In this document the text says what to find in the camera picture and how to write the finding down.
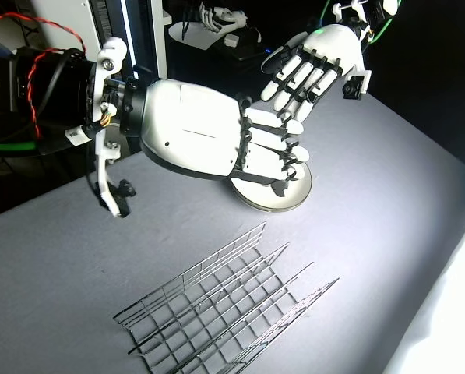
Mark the white plate grey underside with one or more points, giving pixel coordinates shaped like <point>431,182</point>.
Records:
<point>294,191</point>

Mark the white sheet under spare hand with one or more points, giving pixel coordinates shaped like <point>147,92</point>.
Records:
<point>195,37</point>

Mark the small white charger box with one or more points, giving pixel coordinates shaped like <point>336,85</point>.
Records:
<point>232,39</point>

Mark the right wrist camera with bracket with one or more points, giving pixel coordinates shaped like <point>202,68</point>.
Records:
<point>103,171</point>

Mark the spare white robot hand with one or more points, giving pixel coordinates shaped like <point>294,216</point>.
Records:
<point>220,17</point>

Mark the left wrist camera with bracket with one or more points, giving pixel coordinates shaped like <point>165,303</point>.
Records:
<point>353,87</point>

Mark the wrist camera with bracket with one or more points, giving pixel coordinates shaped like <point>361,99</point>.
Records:
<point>353,87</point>
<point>103,171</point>

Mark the white pillar with light strip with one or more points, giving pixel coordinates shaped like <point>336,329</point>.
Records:
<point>68,23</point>

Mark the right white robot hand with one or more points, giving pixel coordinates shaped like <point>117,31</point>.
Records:
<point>185,124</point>

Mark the black device blue light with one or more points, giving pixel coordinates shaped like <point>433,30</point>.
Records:
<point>251,50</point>

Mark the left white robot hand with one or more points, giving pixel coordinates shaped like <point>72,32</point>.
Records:
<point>333,46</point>

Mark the white plate black rim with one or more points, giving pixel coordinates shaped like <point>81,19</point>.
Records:
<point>271,209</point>

